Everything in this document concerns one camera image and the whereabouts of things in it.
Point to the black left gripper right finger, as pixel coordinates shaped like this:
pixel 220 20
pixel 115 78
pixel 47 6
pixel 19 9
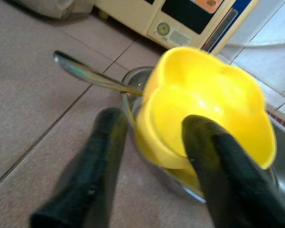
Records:
pixel 232 185

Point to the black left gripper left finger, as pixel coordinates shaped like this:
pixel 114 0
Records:
pixel 85 185

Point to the yellow plastic bowl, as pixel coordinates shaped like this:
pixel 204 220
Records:
pixel 204 95

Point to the steel spoon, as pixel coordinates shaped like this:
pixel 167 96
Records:
pixel 85 72

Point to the steel bowl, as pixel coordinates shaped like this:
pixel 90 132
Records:
pixel 133 80

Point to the beige water ionizer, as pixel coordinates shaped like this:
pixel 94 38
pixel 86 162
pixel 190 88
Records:
pixel 142 16

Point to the brown powder plastic jar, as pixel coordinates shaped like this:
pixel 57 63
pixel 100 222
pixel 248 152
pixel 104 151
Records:
pixel 50 9

